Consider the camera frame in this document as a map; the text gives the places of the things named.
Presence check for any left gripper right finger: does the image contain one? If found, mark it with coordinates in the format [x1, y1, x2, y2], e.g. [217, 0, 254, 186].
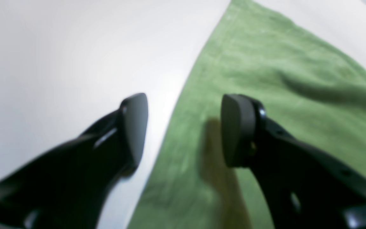
[220, 94, 366, 229]

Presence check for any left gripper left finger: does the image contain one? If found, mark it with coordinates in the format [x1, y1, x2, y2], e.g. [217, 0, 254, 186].
[0, 93, 148, 229]

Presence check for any green t-shirt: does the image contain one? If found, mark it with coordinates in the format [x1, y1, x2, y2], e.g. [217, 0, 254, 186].
[128, 0, 366, 229]

